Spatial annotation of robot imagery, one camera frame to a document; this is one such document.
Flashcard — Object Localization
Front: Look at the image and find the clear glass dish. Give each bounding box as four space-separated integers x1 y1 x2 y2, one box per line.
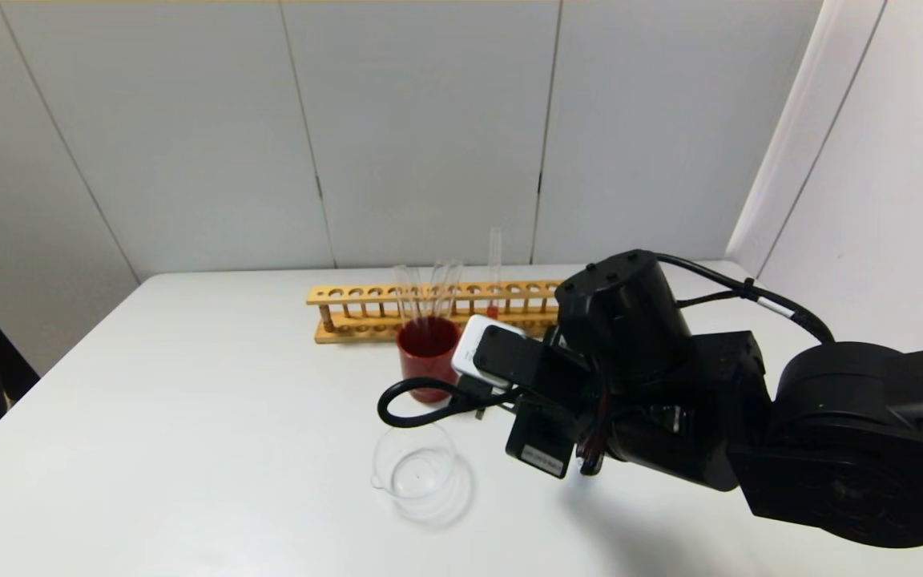
371 420 460 502

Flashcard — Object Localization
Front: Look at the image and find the black cable with white tag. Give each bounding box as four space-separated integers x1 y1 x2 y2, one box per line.
654 252 836 345

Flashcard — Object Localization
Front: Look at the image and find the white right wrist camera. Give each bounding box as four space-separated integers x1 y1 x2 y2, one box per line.
452 315 546 391

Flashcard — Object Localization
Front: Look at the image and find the red plastic cup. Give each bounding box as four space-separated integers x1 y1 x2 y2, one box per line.
396 317 462 403

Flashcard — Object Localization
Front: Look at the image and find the empty glass test tube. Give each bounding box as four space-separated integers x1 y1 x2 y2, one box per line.
440 263 463 321
427 260 449 321
394 266 414 325
405 268 425 323

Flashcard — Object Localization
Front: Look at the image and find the test tube with red pigment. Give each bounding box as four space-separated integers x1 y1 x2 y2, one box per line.
487 228 502 320

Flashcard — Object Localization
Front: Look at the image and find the wooden test tube rack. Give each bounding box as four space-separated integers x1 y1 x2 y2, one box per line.
306 280 566 345

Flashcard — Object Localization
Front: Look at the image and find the black camera cable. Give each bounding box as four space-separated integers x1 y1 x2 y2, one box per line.
377 375 522 430

